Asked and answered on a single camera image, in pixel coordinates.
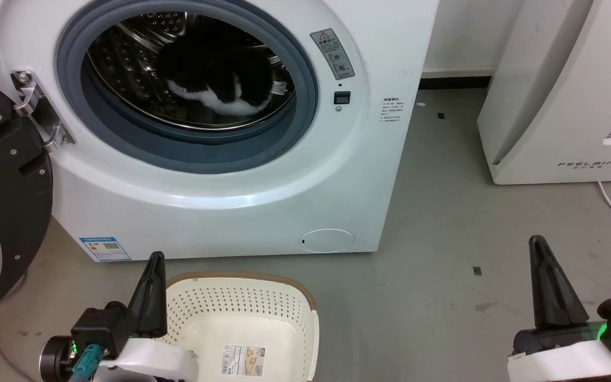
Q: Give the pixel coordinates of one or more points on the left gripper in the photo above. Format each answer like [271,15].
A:
[98,329]

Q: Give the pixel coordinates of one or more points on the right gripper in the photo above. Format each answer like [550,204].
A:
[570,355]

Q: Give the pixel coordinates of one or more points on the white perforated laundry basket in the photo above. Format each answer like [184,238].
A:
[242,313]

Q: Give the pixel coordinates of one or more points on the paper basket label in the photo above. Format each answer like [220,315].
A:
[243,359]

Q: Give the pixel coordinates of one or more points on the white front-load washing machine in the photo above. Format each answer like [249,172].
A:
[231,207]

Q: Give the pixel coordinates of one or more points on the blue energy label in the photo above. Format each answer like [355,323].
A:
[105,249]

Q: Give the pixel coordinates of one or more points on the grey rubber door gasket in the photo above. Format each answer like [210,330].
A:
[189,155]

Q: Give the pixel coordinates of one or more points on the black round washer door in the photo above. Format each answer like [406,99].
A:
[16,185]

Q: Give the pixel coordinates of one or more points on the round white filter cover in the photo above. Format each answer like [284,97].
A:
[326,240]

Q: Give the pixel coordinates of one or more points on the white air purifier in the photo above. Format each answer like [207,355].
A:
[549,106]

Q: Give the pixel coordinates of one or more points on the metal door hinge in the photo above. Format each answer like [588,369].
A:
[40,109]

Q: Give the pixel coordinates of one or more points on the black baseboard strip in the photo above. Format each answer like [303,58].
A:
[454,83]

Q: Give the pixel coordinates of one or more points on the steel washer drum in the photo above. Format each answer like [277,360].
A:
[125,69]

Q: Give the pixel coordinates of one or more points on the black and white garment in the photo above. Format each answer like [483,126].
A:
[204,69]

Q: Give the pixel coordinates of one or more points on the small printed text sticker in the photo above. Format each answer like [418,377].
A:
[392,110]

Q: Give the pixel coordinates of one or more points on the black door lock socket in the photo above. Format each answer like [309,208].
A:
[342,97]

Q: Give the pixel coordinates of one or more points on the grey warning sticker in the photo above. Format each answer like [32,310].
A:
[333,53]

